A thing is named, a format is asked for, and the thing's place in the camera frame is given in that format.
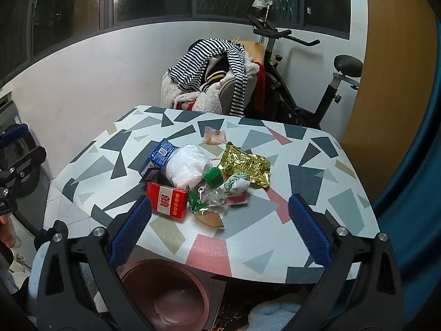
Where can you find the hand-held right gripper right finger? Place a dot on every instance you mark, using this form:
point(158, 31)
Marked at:
point(310, 229)

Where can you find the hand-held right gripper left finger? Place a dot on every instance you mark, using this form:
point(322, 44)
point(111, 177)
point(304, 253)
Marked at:
point(131, 227)

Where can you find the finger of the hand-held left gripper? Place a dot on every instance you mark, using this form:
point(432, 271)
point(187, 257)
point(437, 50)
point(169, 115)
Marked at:
point(27, 162)
point(15, 132)

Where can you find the maroon plastic bin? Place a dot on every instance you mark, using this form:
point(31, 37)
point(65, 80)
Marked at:
point(165, 293)

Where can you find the white plastic bag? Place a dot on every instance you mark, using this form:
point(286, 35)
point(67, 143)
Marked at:
point(187, 167)

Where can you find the gold foil wrapper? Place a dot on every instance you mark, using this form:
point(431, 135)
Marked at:
point(246, 163)

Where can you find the person's left forearm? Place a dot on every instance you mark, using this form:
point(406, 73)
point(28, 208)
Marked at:
point(36, 265)

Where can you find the person's left hand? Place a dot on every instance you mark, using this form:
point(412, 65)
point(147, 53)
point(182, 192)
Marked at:
point(6, 231)

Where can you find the red white box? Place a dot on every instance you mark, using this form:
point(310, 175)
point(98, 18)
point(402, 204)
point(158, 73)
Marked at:
point(167, 200)

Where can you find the black small box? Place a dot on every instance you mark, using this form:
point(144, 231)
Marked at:
point(153, 176)

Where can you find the green snack packet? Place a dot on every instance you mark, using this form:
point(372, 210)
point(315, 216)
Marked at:
point(194, 203)

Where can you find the pink card packet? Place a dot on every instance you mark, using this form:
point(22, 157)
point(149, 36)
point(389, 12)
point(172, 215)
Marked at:
point(239, 200)

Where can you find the brown paper piece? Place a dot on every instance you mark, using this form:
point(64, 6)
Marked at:
point(208, 219)

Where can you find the blue small box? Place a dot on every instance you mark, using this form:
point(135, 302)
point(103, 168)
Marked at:
point(162, 151)

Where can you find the green white crumpled wrapper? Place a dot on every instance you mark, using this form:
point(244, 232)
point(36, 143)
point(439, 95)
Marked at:
point(236, 182)

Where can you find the clear plastic wrapper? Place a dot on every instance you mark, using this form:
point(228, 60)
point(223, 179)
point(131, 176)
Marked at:
point(215, 198)

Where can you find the light blue fleece clothing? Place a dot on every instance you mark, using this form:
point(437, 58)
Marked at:
point(272, 313)

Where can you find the dark teal curved panel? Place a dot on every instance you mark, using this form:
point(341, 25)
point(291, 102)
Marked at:
point(413, 179)

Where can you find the clear packet orange print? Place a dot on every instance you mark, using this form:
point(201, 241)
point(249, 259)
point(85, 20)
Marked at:
point(213, 135)

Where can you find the black exercise bike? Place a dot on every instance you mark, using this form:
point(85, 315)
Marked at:
point(286, 86)

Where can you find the red cloth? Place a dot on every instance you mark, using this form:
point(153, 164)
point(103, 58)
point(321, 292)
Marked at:
point(260, 86)

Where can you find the beige chair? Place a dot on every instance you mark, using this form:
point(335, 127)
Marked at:
point(227, 89)

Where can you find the wooden door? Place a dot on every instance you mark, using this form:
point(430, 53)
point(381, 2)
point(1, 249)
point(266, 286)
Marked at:
point(389, 76)

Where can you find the striped black white shirt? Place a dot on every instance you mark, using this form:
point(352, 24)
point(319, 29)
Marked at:
point(193, 65)

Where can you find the black garment yellow trim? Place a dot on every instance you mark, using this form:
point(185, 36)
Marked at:
point(215, 72)

